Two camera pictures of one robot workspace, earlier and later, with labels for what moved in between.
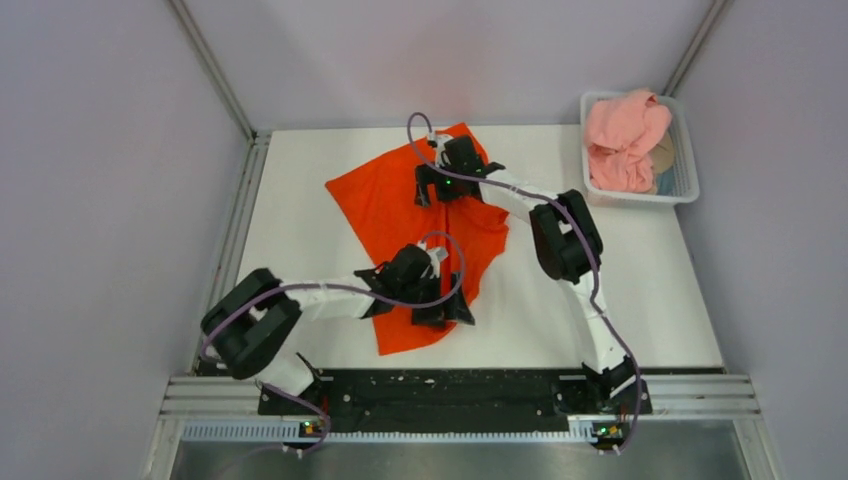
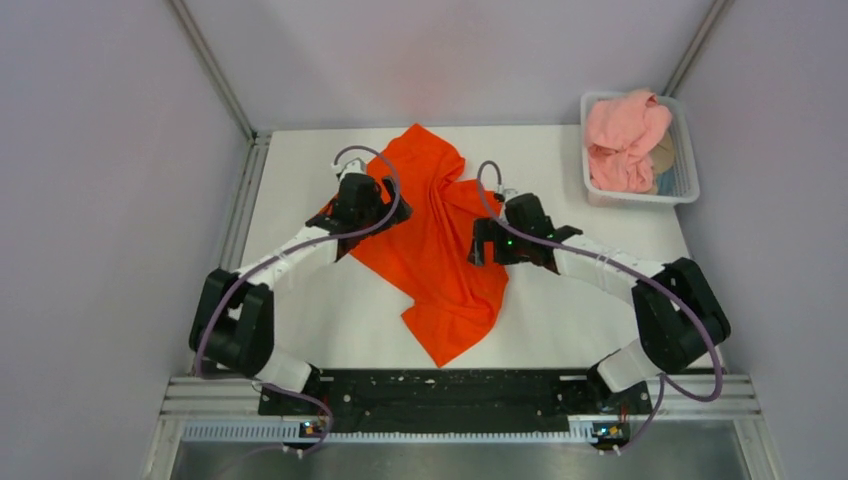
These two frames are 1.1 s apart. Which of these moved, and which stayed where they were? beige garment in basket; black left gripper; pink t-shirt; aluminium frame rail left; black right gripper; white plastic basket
Moved: black right gripper; black left gripper
Stayed: white plastic basket; beige garment in basket; aluminium frame rail left; pink t-shirt
